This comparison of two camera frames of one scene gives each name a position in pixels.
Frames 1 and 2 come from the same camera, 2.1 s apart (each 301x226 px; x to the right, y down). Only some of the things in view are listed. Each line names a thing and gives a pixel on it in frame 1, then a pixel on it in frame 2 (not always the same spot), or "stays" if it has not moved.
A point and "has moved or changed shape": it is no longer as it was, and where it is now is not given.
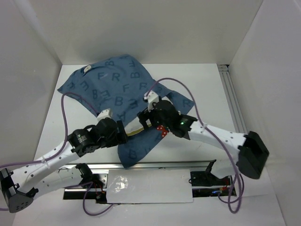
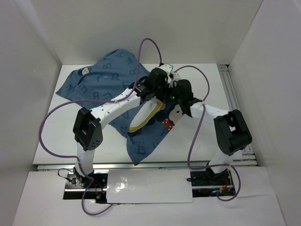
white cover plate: (149, 186) stays
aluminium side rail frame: (240, 124) stays
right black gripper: (143, 116) -> (176, 86)
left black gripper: (119, 137) -> (164, 83)
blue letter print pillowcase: (122, 87) has moved or changed shape
